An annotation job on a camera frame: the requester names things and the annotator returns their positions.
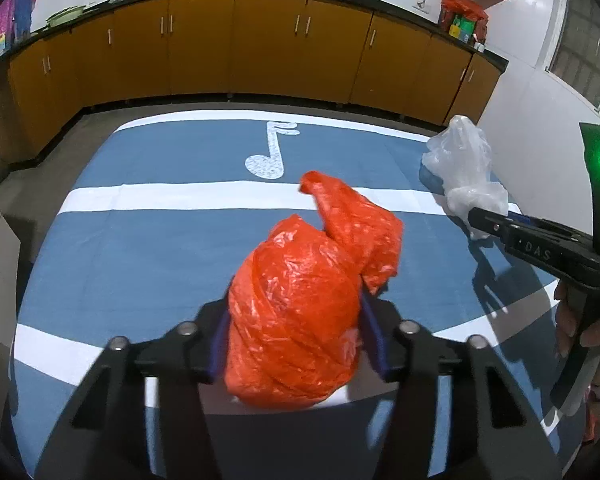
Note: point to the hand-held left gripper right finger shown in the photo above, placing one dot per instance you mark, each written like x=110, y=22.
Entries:
x=376, y=340

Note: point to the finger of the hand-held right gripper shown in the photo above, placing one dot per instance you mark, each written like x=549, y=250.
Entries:
x=530, y=247

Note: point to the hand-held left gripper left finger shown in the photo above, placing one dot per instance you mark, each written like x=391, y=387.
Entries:
x=219, y=345

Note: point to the large red plastic bag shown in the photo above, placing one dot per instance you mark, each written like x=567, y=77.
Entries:
x=300, y=310

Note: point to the white translucent plastic bag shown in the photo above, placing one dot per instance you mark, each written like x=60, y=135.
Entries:
x=465, y=160

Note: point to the blue white striped mat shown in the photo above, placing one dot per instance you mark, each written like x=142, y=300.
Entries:
x=155, y=260

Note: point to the barred window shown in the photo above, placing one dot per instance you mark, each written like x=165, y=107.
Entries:
x=585, y=55

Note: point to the green box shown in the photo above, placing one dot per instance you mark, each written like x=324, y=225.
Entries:
x=461, y=27

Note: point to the red bag on counter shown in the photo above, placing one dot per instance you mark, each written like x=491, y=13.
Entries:
x=462, y=6

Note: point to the wooden lower kitchen cabinets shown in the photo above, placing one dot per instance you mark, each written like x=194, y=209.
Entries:
x=230, y=50

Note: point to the green bowl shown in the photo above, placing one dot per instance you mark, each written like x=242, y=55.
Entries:
x=66, y=16

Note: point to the blue hanging cloth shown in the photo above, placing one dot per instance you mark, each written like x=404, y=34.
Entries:
x=27, y=0

